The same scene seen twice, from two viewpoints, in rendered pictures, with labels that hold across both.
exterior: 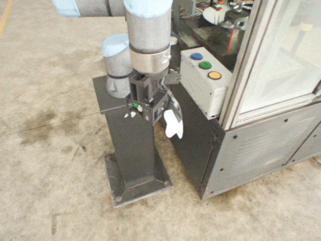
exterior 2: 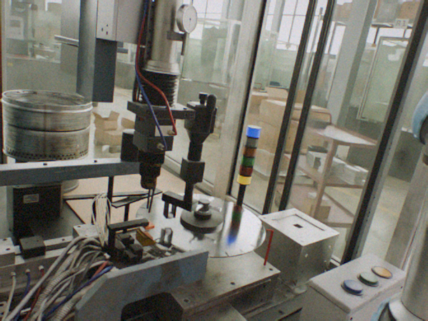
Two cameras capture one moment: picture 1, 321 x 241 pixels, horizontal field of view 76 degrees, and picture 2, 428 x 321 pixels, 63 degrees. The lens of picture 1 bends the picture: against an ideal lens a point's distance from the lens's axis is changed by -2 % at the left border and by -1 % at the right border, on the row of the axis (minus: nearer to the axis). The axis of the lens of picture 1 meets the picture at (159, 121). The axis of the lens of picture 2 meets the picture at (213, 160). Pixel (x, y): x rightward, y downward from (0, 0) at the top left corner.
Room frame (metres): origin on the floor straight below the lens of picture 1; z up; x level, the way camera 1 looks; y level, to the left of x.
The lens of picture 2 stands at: (1.35, 0.39, 1.36)
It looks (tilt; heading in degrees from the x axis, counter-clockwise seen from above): 17 degrees down; 250
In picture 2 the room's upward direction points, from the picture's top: 9 degrees clockwise
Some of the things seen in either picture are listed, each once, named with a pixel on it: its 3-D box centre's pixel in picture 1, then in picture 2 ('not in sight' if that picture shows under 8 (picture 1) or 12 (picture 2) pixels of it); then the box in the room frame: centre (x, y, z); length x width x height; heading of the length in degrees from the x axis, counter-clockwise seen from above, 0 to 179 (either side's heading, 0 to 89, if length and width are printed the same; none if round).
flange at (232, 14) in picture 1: (237, 12); (202, 215); (1.08, -0.38, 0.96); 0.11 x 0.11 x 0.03
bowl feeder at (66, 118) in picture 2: not in sight; (48, 143); (1.52, -1.04, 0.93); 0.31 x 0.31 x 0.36
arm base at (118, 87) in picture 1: (121, 78); not in sight; (0.77, 0.17, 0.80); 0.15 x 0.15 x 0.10
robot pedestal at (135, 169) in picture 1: (131, 138); not in sight; (0.77, 0.17, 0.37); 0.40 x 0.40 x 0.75; 20
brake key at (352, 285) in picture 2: (196, 56); (352, 288); (0.77, -0.15, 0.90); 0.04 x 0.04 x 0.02
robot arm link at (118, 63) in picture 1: (119, 53); not in sight; (0.77, 0.16, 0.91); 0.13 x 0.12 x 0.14; 92
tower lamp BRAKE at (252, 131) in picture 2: not in sight; (253, 131); (0.87, -0.60, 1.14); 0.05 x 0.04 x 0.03; 110
